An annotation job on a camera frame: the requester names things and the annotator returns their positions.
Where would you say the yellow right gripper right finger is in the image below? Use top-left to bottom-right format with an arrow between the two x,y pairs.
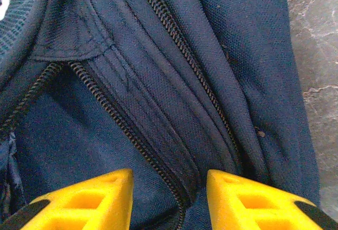
205,169 -> 338,230

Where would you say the navy blue backpack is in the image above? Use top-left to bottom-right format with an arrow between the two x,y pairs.
0,0 -> 322,230

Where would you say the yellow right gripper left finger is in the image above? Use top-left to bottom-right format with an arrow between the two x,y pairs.
0,168 -> 134,230

